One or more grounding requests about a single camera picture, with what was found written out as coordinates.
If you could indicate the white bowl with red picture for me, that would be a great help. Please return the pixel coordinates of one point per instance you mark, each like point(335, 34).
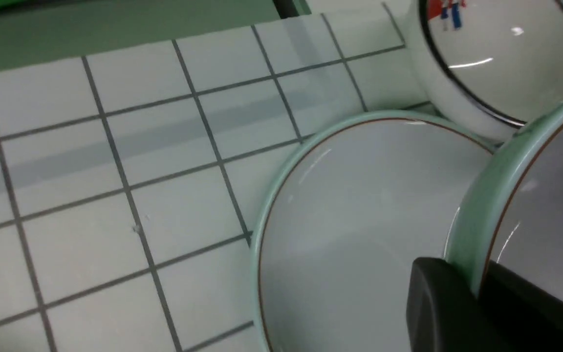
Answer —
point(491, 66)

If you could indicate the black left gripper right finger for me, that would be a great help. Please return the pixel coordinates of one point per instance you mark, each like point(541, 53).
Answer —
point(527, 317)

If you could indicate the pale green ceramic bowl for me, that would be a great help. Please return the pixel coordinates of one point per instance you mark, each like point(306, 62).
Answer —
point(342, 223)

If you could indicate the pale green ceramic cup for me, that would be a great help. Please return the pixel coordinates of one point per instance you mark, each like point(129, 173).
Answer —
point(512, 214)

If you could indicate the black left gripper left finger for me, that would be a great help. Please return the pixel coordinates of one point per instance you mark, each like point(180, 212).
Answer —
point(442, 315)

